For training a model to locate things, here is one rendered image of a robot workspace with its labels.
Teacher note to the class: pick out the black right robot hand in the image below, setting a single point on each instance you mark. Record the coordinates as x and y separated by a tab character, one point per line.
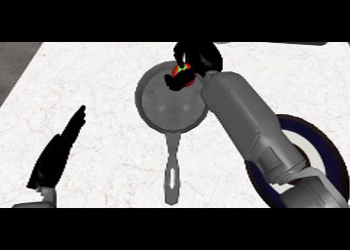
205	58

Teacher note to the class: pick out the grey frying pan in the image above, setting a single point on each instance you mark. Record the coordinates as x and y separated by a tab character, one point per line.
171	104

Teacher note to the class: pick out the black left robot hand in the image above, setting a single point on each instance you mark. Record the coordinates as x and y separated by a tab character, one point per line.
57	149

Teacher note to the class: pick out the white plate with blue rim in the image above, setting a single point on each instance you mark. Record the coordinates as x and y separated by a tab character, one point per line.
334	153

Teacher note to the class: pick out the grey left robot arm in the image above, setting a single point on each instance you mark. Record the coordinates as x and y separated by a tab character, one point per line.
44	199

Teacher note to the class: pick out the red tomato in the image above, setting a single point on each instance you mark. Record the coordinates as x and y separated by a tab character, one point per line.
178	70

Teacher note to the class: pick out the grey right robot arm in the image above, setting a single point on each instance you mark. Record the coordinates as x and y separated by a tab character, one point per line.
245	120

